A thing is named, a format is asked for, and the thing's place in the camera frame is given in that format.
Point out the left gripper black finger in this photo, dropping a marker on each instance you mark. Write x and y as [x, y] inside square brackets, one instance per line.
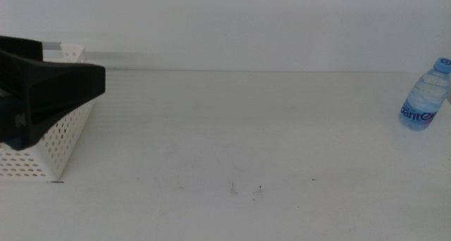
[60, 82]
[21, 48]

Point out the clear water bottle blue cap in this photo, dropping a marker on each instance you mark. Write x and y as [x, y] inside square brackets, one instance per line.
[423, 100]

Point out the white perforated plastic basket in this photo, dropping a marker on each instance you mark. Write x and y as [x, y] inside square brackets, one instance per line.
[58, 172]

